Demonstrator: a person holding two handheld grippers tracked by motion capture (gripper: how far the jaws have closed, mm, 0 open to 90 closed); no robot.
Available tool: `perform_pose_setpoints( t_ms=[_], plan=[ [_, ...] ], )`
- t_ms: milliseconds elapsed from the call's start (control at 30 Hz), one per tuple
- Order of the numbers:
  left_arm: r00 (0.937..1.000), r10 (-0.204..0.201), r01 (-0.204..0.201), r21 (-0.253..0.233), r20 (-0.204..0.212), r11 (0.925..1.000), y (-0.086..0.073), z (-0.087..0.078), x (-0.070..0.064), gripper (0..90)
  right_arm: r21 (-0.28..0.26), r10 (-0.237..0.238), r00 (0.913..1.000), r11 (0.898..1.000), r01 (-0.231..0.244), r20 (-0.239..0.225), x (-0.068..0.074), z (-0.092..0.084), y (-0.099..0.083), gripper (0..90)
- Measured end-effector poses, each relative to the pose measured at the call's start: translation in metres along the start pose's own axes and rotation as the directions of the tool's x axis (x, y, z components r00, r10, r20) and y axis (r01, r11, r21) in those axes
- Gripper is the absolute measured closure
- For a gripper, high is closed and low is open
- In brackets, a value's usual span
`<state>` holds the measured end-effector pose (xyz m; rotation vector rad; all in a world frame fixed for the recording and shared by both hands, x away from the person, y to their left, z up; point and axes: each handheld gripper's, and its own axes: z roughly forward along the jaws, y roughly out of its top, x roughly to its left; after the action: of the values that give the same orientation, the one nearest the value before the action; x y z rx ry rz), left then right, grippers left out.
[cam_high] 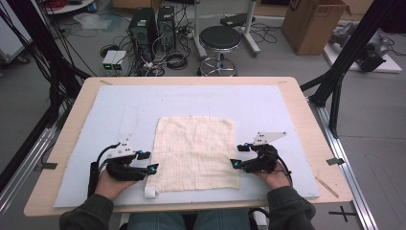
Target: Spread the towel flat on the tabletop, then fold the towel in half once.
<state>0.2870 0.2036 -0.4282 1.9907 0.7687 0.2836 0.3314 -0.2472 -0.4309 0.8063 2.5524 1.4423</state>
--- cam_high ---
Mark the brown cardboard box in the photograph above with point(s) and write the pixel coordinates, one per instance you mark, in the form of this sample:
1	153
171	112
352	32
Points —
309	28

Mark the person's right leg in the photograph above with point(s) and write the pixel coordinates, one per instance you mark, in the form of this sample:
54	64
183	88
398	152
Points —
221	220

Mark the slim black computer tower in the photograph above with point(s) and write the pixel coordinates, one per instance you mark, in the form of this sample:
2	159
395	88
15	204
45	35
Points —
166	28

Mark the white stand leg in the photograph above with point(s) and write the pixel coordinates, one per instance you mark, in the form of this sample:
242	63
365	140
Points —
198	32
249	28

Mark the aluminium rail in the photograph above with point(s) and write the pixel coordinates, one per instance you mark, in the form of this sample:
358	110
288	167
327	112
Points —
22	166
344	166

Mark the person's left hand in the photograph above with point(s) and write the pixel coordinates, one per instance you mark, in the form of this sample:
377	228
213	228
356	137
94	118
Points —
110	188

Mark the large black computer tower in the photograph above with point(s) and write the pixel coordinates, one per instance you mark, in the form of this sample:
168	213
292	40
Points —
142	32

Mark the black round stool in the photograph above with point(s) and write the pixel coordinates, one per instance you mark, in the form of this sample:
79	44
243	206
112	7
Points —
220	37

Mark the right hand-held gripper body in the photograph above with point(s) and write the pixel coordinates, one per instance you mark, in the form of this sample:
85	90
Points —
263	163

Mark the black metal frame post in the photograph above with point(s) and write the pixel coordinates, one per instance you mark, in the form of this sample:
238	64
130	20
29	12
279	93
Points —
351	48

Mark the clear plastic sheet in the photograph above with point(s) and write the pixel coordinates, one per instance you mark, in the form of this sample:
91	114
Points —
92	20

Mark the white power supply box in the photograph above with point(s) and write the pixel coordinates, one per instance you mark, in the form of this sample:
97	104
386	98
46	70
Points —
119	60
108	60

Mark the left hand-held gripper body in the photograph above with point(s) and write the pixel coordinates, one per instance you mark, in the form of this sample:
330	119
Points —
126	171

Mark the grey machine on white board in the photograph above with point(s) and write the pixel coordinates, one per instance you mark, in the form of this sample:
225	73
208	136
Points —
373	54

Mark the white foam board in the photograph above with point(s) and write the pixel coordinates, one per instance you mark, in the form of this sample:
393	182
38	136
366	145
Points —
127	108

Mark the person's right hand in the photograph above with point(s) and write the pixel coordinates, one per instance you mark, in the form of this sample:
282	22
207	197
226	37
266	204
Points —
277	180

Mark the cream printed towel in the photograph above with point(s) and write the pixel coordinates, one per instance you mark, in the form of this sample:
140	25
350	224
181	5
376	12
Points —
194	153

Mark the thin wooden stick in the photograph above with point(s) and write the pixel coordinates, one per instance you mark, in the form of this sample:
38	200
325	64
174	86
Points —
327	187

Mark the black flat device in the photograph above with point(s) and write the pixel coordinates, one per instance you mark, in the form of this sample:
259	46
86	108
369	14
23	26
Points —
236	19

